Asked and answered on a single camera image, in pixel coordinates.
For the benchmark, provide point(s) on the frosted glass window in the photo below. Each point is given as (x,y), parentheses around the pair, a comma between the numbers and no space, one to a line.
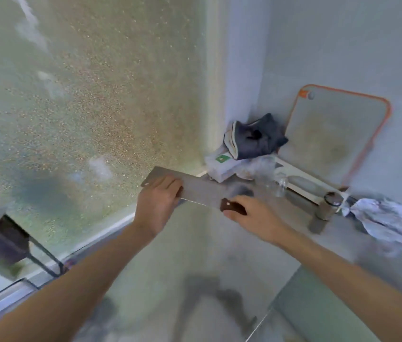
(79,103)

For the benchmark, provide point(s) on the person's right thumb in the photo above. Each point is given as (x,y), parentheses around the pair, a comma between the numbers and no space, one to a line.
(233,216)

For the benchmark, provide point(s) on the crumpled white cloth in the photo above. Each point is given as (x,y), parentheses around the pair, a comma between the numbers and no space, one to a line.
(382,219)

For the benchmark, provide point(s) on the person's right hand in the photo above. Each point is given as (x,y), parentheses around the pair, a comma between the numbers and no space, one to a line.
(258,222)

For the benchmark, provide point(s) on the person's right forearm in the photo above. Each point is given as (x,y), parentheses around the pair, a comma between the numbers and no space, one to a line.
(357,288)

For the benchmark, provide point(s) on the steel sink basin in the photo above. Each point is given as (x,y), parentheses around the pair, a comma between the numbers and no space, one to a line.
(315,309)

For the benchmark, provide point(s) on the steel sink faucet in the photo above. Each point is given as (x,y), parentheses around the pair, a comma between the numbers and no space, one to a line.
(324,206)

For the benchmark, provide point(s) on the black metal rack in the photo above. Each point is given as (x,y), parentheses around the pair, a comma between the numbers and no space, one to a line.
(4,235)

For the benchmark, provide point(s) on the white box with green label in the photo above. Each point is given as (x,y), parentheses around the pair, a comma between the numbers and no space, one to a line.
(222,165)

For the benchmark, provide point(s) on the person's left thumb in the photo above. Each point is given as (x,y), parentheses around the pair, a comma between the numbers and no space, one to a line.
(179,190)

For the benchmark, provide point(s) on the clear plastic bag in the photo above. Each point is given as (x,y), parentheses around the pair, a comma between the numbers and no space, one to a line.
(267,174)

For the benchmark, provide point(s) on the person's left forearm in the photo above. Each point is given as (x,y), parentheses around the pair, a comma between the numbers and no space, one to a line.
(69,284)

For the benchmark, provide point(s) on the dark grey cloth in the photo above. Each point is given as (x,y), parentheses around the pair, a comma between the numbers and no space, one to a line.
(254,138)

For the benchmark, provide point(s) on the person's left hand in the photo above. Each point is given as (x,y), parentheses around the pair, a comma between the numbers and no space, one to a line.
(156,210)

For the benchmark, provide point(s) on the orange-rimmed cutting board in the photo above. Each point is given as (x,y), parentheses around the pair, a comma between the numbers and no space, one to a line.
(332,138)

